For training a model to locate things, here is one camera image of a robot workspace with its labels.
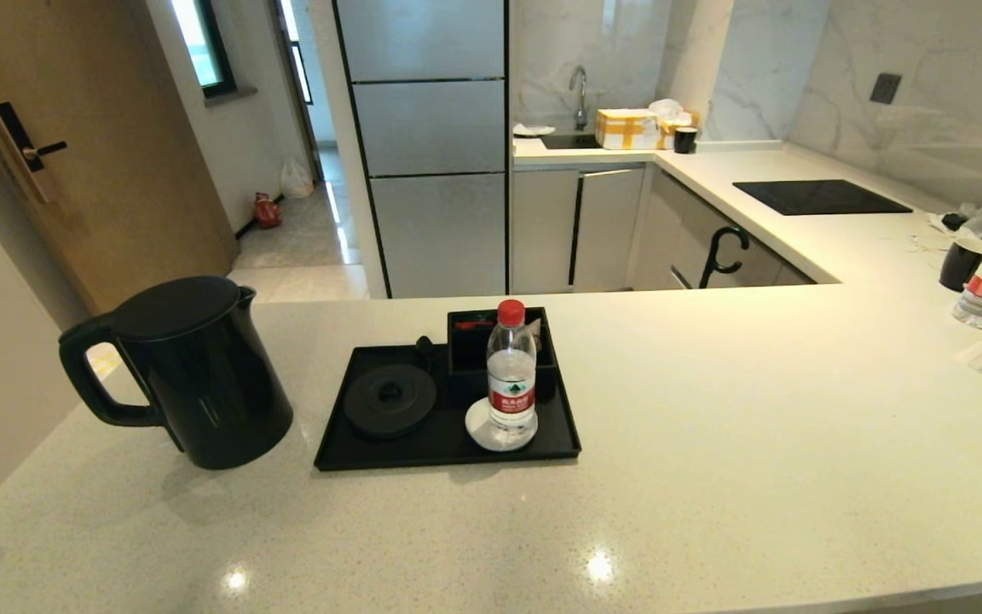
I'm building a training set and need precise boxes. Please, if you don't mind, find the black induction cooktop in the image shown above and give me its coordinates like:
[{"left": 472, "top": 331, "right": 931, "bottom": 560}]
[{"left": 733, "top": 179, "right": 915, "bottom": 216}]

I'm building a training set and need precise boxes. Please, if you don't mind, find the black electric kettle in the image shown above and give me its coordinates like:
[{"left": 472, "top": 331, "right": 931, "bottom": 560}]
[{"left": 58, "top": 275, "right": 294, "bottom": 470}]

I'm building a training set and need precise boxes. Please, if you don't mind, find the cardboard box yellow tape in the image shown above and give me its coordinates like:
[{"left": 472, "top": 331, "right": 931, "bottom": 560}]
[{"left": 596, "top": 107, "right": 662, "bottom": 151}]

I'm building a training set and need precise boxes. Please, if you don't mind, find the narrow dark-framed window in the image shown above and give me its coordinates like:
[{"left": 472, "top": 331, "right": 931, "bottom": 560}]
[{"left": 276, "top": 0, "right": 315, "bottom": 105}]

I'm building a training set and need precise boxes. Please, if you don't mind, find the black door lock handle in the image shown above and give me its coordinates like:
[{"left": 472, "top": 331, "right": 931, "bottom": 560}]
[{"left": 0, "top": 101, "right": 69, "bottom": 204}]

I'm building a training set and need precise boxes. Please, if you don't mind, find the white plastic floor bag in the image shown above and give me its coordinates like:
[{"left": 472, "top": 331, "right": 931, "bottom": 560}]
[{"left": 280, "top": 156, "right": 316, "bottom": 199}]

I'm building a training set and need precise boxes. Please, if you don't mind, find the white round coaster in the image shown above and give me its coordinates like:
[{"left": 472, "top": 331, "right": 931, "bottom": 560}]
[{"left": 465, "top": 397, "right": 540, "bottom": 452}]

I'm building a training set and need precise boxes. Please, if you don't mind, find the black rectangular serving tray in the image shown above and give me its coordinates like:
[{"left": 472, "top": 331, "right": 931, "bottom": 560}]
[{"left": 315, "top": 341, "right": 582, "bottom": 472}]

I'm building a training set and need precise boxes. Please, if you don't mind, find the black compartment box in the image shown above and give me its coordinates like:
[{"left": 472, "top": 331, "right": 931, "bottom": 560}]
[{"left": 447, "top": 307, "right": 558, "bottom": 404}]

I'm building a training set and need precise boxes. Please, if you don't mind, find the brown wooden door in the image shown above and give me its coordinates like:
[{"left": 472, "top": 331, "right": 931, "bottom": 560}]
[{"left": 0, "top": 0, "right": 240, "bottom": 317}]

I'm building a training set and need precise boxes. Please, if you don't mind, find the crumpled white tissue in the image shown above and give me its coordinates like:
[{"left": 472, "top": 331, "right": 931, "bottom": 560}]
[{"left": 930, "top": 202, "right": 982, "bottom": 240}]

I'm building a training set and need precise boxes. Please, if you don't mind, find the silver refrigerator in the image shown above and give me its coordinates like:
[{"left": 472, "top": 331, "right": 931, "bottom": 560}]
[{"left": 333, "top": 0, "right": 512, "bottom": 298}]

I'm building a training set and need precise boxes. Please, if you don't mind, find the grey sink base cabinet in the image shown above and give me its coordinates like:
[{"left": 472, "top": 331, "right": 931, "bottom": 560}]
[{"left": 511, "top": 164, "right": 647, "bottom": 295}]

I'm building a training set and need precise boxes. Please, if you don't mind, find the yellow white plastic bag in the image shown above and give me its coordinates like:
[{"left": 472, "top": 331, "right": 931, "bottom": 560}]
[{"left": 84, "top": 341, "right": 122, "bottom": 381}]

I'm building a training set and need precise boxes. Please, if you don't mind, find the round black kettle base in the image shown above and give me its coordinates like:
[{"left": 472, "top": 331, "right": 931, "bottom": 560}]
[{"left": 344, "top": 364, "right": 439, "bottom": 440}]

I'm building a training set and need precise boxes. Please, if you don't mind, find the black mug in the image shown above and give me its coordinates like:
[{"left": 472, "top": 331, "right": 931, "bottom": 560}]
[{"left": 940, "top": 236, "right": 982, "bottom": 293}]

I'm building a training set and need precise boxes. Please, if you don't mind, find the black curved hook handle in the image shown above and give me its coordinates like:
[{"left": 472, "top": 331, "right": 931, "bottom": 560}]
[{"left": 699, "top": 225, "right": 752, "bottom": 289}]

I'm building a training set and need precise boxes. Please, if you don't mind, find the chrome sink faucet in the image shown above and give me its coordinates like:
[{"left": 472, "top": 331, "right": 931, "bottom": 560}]
[{"left": 569, "top": 65, "right": 591, "bottom": 130}]

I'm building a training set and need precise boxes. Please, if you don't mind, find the grey drawer cabinet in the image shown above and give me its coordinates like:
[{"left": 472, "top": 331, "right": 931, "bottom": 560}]
[{"left": 632, "top": 165, "right": 817, "bottom": 290}]

